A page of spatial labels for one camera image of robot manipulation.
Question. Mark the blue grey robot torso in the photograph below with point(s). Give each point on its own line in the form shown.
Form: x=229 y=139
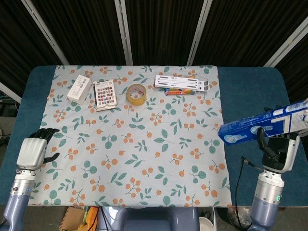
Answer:
x=149 y=220

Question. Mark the card pack with colourful squares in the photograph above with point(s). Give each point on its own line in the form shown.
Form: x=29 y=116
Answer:
x=105 y=96

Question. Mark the white cardboard box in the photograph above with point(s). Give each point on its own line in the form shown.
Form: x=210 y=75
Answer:
x=79 y=90

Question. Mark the white partition frame post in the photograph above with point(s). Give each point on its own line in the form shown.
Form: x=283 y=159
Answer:
x=286 y=45
x=125 y=31
x=10 y=92
x=45 y=31
x=198 y=33

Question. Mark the yellow packing tape roll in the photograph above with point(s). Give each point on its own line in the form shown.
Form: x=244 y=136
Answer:
x=136 y=97

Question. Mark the orange blue snack packet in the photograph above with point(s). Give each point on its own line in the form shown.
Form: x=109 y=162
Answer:
x=179 y=91

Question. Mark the blue white toothpaste box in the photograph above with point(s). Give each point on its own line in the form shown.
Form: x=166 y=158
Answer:
x=264 y=124

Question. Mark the white bucket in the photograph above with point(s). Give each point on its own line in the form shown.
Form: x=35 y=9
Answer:
x=206 y=224

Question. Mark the right black grey robot hand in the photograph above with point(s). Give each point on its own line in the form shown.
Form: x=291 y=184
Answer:
x=281 y=154

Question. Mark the white folding laptop stand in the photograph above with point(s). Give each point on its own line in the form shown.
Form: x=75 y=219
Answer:
x=178 y=81

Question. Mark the left black grey robot hand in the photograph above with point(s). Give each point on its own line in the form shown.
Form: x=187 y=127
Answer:
x=31 y=151

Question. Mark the floral fruit print tablecloth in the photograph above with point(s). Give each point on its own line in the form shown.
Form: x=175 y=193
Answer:
x=134 y=149

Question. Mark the orange plastic bag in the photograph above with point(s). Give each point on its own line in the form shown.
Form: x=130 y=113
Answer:
x=90 y=217

